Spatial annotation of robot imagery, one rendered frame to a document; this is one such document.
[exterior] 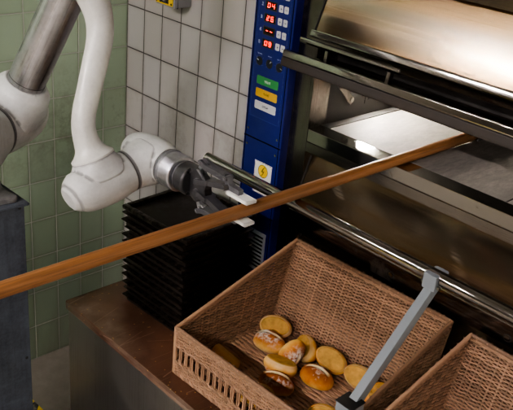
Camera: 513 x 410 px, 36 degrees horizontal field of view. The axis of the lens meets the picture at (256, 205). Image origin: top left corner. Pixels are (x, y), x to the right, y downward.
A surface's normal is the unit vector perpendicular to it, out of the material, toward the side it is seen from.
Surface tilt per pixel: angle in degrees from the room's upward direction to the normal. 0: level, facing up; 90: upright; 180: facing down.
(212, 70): 90
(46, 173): 90
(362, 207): 70
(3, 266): 90
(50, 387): 0
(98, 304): 0
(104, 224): 90
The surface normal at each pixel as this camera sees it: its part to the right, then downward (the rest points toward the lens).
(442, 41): -0.65, -0.08
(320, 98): 0.68, 0.37
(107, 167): 0.52, -0.03
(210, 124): -0.72, 0.24
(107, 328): 0.09, -0.90
